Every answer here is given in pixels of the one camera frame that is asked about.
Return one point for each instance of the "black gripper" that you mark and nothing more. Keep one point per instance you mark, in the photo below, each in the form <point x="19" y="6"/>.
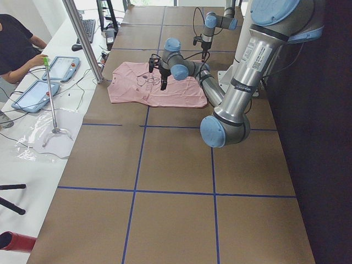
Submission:
<point x="164" y="76"/>
<point x="204" y="48"/>

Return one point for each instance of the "pink Snoopy t-shirt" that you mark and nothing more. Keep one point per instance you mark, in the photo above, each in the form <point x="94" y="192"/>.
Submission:
<point x="132" y="82"/>

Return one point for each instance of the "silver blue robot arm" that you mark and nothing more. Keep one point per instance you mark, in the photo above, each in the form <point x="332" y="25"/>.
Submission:
<point x="269" y="25"/>
<point x="213" y="21"/>

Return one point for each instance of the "black power adapter box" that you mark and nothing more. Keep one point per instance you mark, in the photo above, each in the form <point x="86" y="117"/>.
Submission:
<point x="110" y="37"/>

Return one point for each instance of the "black monitor stand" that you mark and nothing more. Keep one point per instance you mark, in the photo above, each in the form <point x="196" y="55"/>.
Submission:
<point x="106" y="15"/>

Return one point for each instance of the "black keyboard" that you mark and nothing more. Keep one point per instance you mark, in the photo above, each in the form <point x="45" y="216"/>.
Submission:
<point x="89" y="27"/>

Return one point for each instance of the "black computer mouse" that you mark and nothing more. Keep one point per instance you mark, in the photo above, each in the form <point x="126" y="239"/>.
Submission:
<point x="76" y="47"/>

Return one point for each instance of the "upper blue teach pendant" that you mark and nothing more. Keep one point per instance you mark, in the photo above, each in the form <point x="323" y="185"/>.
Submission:
<point x="62" y="68"/>

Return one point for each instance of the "blue teach pendant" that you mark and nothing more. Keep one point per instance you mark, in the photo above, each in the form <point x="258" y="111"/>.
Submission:
<point x="62" y="68"/>
<point x="34" y="98"/>

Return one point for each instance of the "metal stand with green top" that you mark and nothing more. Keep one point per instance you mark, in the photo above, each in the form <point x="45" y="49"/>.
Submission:
<point x="56" y="130"/>

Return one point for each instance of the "clear plastic sheet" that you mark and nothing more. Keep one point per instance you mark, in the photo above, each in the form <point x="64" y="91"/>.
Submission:
<point x="41" y="138"/>

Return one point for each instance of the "lower blue teach pendant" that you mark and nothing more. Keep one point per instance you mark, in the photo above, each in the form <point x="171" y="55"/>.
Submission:
<point x="34" y="98"/>

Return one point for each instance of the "person in black shirt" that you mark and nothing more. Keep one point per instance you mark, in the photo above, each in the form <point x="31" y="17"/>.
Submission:
<point x="20" y="49"/>

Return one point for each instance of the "red cylinder tube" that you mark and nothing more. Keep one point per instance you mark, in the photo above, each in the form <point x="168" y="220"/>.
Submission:
<point x="11" y="241"/>

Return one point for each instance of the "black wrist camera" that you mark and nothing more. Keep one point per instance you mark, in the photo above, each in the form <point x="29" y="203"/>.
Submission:
<point x="153" y="62"/>
<point x="197" y="39"/>

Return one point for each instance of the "aluminium frame post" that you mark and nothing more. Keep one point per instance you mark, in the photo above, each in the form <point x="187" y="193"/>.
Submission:
<point x="84" y="41"/>

